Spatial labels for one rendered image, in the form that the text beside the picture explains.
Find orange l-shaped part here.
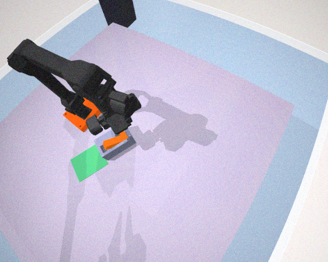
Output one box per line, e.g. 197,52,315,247
103,131,128,150

